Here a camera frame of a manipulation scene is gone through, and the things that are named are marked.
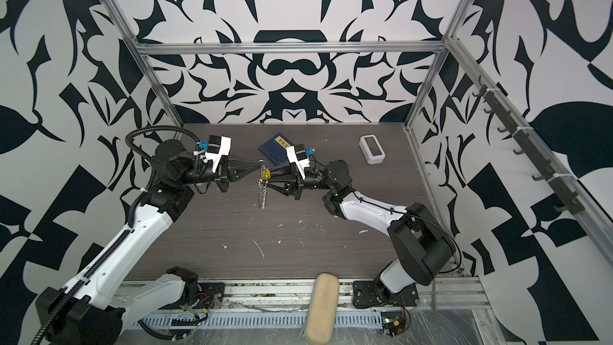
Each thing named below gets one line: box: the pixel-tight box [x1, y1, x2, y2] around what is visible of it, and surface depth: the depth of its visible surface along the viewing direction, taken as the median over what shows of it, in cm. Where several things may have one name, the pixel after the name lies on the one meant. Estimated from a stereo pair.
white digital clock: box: [358, 134, 387, 166], surface depth 108 cm
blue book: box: [257, 132, 294, 167], surface depth 113 cm
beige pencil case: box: [300, 273, 340, 345], surface depth 71 cm
